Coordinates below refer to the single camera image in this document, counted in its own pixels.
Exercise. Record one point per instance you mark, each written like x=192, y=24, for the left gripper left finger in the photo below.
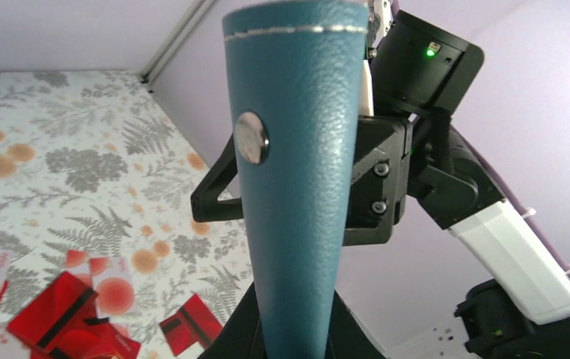
x=242, y=336

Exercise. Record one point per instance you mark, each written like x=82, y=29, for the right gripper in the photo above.
x=379, y=179

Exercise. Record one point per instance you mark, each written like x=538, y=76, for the white card red dot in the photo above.
x=112, y=281

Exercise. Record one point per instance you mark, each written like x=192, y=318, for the teal leather card holder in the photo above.
x=294, y=73

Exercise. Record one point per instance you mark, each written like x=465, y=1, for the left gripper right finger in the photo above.
x=346, y=338

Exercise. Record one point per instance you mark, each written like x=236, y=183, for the red card centre pile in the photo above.
x=46, y=318

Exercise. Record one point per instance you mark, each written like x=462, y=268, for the red card top pile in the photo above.
x=95, y=341

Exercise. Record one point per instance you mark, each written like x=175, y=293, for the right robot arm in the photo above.
x=420, y=73

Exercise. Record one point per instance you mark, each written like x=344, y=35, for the floral table mat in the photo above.
x=90, y=162

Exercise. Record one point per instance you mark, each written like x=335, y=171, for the red card right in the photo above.
x=192, y=323

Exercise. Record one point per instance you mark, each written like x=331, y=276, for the red card pile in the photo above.
x=46, y=318
x=95, y=341

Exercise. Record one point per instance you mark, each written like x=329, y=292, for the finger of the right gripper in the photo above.
x=205, y=203

